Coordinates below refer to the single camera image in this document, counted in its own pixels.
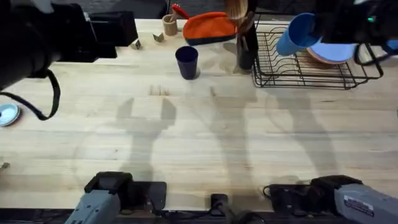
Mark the dark wooden spoon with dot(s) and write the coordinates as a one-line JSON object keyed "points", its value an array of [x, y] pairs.
{"points": [[247, 23]]}

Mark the black rail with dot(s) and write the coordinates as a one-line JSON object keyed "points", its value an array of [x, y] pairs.
{"points": [[192, 217]]}

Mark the bright blue cup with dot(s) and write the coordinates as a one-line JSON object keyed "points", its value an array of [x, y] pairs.
{"points": [[295, 34]]}

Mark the orange zip bag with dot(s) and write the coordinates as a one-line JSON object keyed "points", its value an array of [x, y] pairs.
{"points": [[208, 28]]}

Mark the pale wooden spatula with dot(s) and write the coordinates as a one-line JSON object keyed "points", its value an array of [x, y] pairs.
{"points": [[236, 11]]}

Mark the pale lavender plate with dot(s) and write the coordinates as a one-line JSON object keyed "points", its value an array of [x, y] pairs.
{"points": [[334, 51]]}

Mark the small wooden cup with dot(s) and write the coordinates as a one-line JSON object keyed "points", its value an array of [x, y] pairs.
{"points": [[170, 26]]}

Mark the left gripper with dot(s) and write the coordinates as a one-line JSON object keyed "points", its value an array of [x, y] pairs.
{"points": [[73, 28]]}

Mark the black table clamp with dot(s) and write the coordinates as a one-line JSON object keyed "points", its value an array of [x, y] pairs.
{"points": [[219, 203]]}

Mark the black cutlery holder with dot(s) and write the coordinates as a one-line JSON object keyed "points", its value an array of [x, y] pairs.
{"points": [[247, 49]]}

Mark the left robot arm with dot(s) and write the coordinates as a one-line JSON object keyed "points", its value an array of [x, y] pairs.
{"points": [[28, 40]]}

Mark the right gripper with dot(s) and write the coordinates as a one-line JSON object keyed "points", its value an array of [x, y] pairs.
{"points": [[334, 21]]}

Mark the navy blue cup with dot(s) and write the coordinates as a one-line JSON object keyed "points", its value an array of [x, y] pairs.
{"points": [[186, 62]]}

